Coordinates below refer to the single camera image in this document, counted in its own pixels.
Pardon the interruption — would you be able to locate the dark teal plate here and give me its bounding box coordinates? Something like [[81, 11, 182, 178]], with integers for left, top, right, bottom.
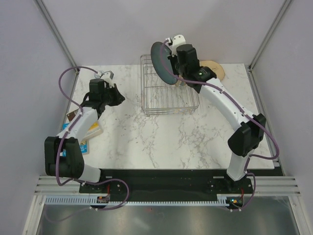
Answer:
[[150, 42, 177, 85]]

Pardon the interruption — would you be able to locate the cream plate with blue bird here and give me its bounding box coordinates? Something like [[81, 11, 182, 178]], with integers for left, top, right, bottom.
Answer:
[[200, 60, 225, 81]]

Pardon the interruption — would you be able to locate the cream plate with yellow bird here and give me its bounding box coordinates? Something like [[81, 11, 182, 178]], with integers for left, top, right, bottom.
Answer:
[[175, 75, 187, 87]]

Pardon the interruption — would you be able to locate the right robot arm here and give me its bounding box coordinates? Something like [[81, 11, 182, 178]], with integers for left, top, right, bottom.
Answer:
[[171, 44, 266, 193]]

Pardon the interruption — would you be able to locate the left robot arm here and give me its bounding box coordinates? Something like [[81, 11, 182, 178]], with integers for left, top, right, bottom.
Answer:
[[45, 77, 125, 192]]

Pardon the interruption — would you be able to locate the small blue-lidded jar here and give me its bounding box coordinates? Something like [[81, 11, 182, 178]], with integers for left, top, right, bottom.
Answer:
[[94, 70, 105, 79]]

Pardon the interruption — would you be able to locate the brown and yellow book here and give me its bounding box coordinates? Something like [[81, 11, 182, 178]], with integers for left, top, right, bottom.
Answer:
[[67, 110, 78, 122]]

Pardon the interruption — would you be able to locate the blue paperback book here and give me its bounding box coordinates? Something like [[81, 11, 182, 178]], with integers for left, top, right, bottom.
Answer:
[[61, 121, 102, 156]]

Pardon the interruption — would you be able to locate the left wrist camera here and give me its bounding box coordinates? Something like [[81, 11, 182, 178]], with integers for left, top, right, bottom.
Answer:
[[102, 71, 114, 88]]

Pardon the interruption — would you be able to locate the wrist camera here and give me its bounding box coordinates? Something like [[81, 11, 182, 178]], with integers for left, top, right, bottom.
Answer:
[[166, 34, 186, 57], [102, 71, 114, 88]]

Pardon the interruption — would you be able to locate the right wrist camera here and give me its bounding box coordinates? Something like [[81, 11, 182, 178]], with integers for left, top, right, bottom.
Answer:
[[166, 34, 186, 57]]

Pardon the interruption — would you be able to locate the metal wire dish rack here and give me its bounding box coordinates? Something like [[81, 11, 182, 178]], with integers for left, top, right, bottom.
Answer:
[[140, 54, 200, 116]]

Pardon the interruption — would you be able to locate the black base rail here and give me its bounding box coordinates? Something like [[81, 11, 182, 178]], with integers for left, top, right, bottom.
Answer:
[[51, 167, 255, 203]]

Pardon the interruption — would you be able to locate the aluminium frame profile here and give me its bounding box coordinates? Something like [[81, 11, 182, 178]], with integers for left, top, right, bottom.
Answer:
[[34, 0, 77, 67]]

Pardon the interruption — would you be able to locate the white cable duct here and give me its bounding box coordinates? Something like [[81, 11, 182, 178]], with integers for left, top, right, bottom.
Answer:
[[45, 195, 110, 206]]

